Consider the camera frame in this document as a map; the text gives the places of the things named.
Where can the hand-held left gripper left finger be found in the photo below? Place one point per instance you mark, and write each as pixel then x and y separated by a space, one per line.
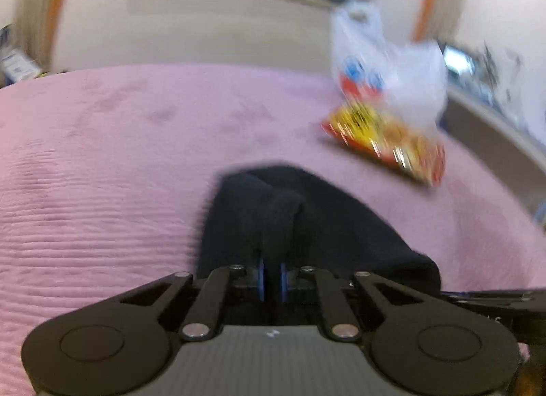
pixel 260 281

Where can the white desk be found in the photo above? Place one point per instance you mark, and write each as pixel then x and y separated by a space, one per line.
pixel 490 123

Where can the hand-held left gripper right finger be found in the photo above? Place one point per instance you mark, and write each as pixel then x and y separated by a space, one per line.
pixel 283 283

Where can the black garment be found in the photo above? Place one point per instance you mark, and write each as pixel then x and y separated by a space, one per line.
pixel 341 225

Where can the purple bedspread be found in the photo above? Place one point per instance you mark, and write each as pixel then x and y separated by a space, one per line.
pixel 106 157

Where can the red yellow snack packet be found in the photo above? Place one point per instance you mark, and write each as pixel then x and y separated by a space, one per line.
pixel 384 140

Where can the white plastic bag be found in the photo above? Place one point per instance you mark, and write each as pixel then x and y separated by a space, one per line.
pixel 405 76

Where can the white blue printed box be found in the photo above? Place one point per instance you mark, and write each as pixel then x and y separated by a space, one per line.
pixel 17 61

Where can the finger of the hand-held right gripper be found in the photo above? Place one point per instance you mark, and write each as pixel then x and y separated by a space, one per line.
pixel 490 295

